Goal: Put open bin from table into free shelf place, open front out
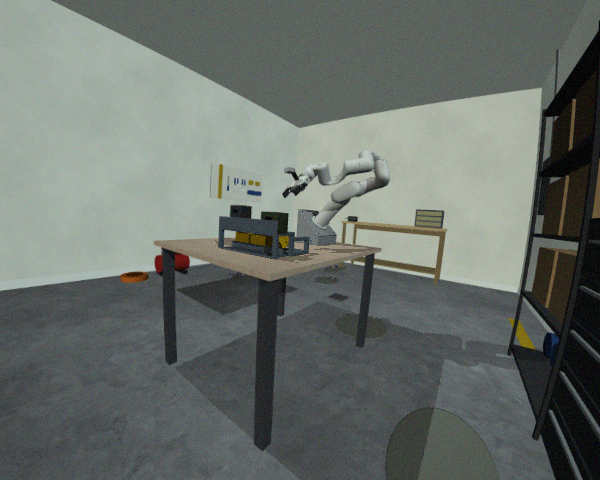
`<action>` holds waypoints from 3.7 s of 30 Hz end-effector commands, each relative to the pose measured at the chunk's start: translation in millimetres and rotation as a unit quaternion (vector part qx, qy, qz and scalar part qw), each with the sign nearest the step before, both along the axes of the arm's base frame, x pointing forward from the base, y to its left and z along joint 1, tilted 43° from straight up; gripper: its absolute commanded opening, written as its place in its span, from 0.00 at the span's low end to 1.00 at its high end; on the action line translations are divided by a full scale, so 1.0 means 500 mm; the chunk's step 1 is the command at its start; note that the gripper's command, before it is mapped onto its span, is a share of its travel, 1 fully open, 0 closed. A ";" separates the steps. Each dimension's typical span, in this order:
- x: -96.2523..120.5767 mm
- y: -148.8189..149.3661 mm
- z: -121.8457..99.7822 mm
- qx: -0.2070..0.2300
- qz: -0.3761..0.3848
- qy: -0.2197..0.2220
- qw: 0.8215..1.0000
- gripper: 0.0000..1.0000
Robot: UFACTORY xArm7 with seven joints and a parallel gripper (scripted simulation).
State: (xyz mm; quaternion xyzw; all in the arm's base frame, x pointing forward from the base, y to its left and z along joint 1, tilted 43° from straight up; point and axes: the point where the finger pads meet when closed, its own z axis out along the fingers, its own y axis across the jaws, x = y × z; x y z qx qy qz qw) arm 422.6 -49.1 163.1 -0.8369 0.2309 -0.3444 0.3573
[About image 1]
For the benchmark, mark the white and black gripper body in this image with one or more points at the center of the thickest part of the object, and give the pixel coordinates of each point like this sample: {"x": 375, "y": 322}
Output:
{"x": 302, "y": 178}

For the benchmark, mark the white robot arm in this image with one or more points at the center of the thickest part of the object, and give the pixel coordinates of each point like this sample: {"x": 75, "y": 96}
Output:
{"x": 343, "y": 194}

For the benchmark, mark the black case with orange latches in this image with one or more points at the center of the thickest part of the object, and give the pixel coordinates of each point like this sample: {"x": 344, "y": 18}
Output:
{"x": 240, "y": 211}

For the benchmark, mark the dark green case with orange latches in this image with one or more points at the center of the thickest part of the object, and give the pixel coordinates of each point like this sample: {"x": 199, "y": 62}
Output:
{"x": 282, "y": 219}

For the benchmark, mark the dark grey bin shelf rack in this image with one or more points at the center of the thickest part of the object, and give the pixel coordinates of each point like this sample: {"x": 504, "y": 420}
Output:
{"x": 262, "y": 227}

